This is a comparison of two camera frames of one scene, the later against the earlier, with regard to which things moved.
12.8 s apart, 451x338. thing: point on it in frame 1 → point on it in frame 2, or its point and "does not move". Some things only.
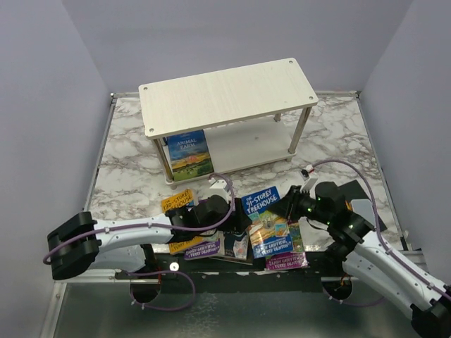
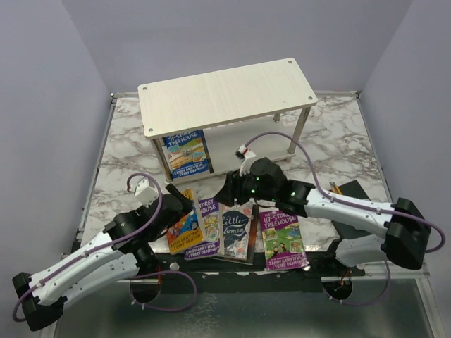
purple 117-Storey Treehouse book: [296, 259] does not move
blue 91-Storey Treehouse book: [269, 230] → [186, 153]
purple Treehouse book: [211, 246] does not move
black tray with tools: [358, 198] does not move
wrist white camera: [218, 187] → [145, 193]
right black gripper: [287, 206] → [232, 189]
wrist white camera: [309, 177] → [246, 155]
